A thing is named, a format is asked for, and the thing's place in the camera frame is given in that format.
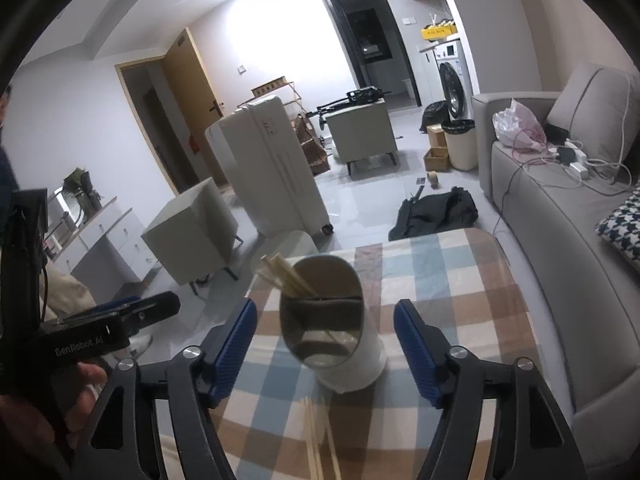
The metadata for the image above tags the wooden chopstick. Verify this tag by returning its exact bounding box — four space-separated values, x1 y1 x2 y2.
320 405 343 480
303 396 322 480

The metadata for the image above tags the person's left hand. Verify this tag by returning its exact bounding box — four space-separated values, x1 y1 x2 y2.
1 363 107 471

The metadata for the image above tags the white drawer cabinet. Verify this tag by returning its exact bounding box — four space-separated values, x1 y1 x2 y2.
53 197 157 304

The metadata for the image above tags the plant on cabinet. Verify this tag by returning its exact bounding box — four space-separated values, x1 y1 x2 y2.
63 167 102 221

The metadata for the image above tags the chopsticks bundle in holder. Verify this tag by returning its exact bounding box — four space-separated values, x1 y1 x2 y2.
257 254 317 298

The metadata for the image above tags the plaid checkered tablecloth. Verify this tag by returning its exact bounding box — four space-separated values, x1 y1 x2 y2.
210 229 539 479

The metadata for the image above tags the white utensil holder cup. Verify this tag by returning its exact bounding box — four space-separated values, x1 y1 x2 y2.
279 254 387 394

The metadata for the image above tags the wooden door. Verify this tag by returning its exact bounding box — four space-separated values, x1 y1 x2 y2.
160 27 228 185

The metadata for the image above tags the white hard-shell suitcase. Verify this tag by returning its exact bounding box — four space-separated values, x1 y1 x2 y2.
205 96 334 237

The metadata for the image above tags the houndstooth black white pillow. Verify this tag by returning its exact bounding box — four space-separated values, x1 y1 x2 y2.
596 190 640 270

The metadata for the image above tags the grey fabric sofa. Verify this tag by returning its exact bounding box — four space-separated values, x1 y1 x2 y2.
473 91 639 479

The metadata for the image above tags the black bag on floor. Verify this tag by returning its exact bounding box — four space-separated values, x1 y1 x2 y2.
388 186 478 242

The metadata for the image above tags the wooden luggage rack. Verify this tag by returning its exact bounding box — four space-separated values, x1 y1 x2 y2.
236 75 331 176

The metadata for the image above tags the white power strip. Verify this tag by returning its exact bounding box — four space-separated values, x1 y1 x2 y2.
554 144 589 180

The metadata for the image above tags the tape roll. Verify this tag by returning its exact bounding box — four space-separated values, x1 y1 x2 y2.
426 171 440 188

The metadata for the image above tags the grey ottoman with legs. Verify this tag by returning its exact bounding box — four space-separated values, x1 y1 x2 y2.
324 99 398 174

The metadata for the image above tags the cardboard box on floor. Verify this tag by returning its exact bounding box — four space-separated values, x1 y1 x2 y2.
423 125 450 172

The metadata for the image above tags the beige trash bin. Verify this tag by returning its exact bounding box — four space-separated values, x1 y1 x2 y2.
442 119 478 171

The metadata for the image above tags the white pink plastic bag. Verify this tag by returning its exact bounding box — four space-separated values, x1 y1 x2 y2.
492 99 547 153

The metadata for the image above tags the black tripod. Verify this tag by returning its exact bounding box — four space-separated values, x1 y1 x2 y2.
306 86 390 118

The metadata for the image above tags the grey sofa back cushion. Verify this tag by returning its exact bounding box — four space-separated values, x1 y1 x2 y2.
544 62 639 162

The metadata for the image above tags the black garbage bag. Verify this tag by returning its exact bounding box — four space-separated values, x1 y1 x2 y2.
420 101 450 133

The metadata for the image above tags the white washing machine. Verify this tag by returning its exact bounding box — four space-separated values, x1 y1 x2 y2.
434 39 473 120

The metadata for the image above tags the black glass door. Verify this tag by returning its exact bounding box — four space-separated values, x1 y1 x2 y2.
324 0 421 110

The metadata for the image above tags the yellow crate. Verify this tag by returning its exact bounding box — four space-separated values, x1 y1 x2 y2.
421 20 458 41

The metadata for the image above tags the white charging cable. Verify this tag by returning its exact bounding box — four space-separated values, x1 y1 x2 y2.
564 71 634 187

